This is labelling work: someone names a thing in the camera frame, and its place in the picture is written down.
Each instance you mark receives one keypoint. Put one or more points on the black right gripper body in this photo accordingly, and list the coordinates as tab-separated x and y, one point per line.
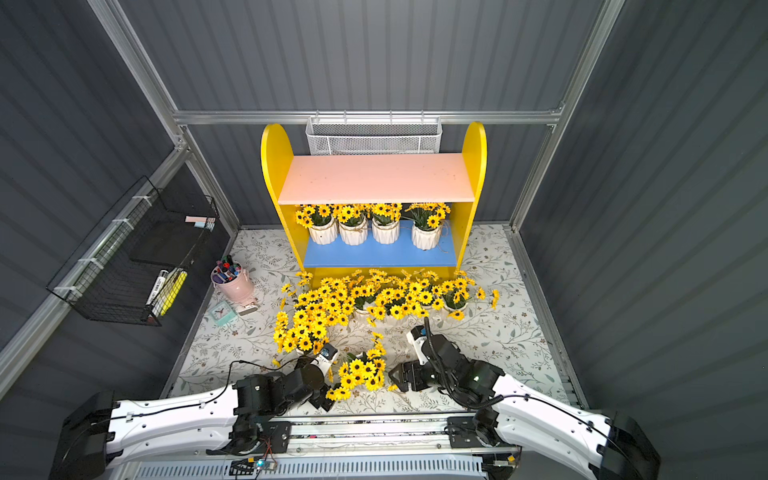
407	374

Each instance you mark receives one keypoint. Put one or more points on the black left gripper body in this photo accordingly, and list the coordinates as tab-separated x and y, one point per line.
324	396

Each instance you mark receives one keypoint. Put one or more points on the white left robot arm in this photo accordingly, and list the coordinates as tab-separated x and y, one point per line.
238	419

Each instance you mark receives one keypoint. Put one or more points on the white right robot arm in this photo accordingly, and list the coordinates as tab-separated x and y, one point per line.
596	444

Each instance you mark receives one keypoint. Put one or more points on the sunflower pot back row right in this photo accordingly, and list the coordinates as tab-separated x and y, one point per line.
385	218

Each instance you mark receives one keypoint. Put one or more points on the sunflower pot row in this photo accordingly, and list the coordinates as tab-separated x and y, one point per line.
385	218
320	222
353	223

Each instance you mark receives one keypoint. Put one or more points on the sunflower pot back row middle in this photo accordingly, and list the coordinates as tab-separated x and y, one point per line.
353	223

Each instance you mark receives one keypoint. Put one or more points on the sunflower pot back row left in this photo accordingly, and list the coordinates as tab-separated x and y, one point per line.
320	222

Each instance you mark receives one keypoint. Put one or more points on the mint green alarm clock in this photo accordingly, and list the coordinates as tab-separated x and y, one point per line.
222	313

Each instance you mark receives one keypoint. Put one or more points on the pink metal marker bucket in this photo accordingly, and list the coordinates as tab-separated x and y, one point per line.
233	280

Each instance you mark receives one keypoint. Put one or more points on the yellow wooden shelf unit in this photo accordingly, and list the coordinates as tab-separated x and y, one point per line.
456	179

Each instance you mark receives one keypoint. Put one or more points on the yellow book in basket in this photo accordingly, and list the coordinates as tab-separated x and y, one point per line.
169	287

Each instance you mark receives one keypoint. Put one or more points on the white marker in basket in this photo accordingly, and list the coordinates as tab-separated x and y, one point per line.
157	286

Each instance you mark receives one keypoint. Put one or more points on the pink and blue sticky notes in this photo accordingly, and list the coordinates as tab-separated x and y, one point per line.
207	223

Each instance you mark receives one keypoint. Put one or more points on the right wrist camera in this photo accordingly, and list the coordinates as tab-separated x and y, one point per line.
417	337

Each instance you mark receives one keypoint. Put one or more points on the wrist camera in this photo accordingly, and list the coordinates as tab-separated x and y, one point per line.
417	337
325	358

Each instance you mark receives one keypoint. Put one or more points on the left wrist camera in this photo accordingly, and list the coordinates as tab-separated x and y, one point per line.
325	358

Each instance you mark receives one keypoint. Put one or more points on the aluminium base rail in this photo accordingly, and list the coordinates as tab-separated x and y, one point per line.
407	433

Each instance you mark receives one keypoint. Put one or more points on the black wire wall basket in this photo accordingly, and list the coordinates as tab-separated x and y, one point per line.
111	280

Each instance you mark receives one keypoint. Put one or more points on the white wire wall basket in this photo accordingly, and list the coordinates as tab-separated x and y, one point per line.
373	138

